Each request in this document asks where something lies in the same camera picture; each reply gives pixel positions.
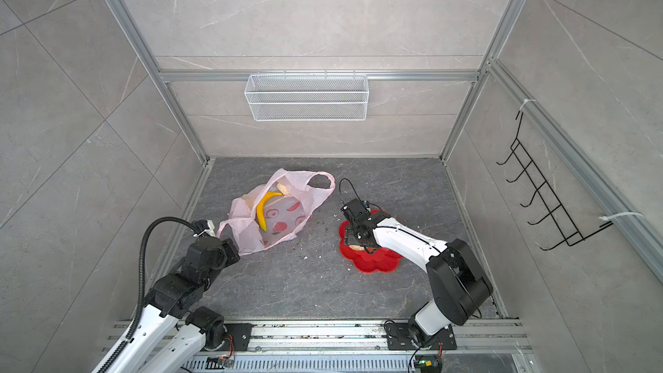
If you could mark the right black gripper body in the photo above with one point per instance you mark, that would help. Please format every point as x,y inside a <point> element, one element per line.
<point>352,237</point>

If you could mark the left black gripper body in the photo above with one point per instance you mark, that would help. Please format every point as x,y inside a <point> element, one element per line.
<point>226,256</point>

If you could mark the yellow fake banana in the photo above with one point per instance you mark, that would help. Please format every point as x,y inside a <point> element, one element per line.
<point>260,209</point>

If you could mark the pink printed plastic bag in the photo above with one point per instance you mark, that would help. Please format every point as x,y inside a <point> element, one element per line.
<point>286,216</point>

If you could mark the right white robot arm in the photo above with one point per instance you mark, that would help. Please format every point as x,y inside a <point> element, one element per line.
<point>458,281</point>

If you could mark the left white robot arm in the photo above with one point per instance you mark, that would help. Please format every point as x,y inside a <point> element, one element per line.
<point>160,316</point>

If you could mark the red flower-shaped plate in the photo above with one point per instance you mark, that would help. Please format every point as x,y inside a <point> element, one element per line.
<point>371,260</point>

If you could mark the white wire mesh basket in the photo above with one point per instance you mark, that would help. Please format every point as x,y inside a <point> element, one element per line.
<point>307,97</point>

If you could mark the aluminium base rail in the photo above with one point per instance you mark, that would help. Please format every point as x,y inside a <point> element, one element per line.
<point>343,345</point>

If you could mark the black wire hook rack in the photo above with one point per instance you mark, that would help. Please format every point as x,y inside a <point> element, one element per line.
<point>543,192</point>

